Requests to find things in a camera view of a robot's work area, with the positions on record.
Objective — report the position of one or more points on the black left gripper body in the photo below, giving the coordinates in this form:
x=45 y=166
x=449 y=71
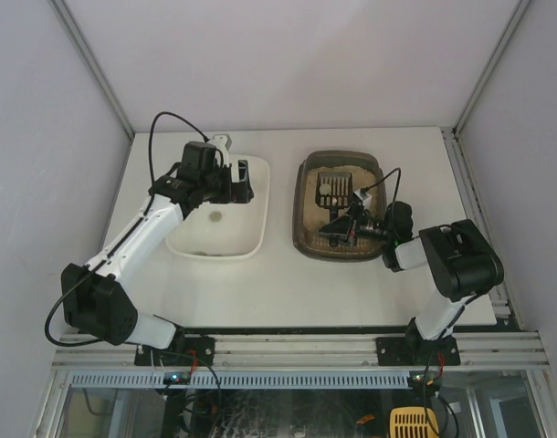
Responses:
x=235 y=183

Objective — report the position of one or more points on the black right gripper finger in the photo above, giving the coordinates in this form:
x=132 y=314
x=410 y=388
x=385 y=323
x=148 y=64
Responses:
x=340 y=228
x=355 y=214

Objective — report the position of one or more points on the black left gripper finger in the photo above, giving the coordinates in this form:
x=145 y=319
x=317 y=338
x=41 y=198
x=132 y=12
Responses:
x=241 y=192
x=242 y=171

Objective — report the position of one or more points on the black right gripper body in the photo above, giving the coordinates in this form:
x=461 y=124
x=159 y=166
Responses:
x=352 y=226

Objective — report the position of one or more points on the black slotted litter scoop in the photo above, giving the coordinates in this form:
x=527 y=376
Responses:
x=341 y=192

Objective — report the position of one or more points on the white plastic waste tray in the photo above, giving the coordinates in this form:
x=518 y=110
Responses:
x=240 y=232

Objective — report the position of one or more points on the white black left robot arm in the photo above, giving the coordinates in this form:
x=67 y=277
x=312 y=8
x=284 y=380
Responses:
x=94 y=295

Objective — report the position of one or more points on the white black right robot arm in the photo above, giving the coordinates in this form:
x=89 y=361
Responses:
x=463 y=265

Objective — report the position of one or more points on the yellow slotted litter scoop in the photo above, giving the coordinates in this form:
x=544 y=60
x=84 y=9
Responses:
x=413 y=422

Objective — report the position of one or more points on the green clump in white tray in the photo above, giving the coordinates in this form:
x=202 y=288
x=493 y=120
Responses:
x=215 y=217

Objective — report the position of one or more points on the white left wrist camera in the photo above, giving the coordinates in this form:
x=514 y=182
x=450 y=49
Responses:
x=222 y=142

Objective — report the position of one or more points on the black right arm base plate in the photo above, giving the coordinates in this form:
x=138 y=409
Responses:
x=397 y=351

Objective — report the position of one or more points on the aluminium front frame rail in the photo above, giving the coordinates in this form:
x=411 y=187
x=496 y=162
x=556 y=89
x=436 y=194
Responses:
x=478 y=351

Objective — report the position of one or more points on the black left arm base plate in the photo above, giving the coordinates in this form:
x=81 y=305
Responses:
x=182 y=353

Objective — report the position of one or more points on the grey slotted cable duct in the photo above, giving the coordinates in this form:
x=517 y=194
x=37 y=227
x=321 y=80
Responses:
x=239 y=380

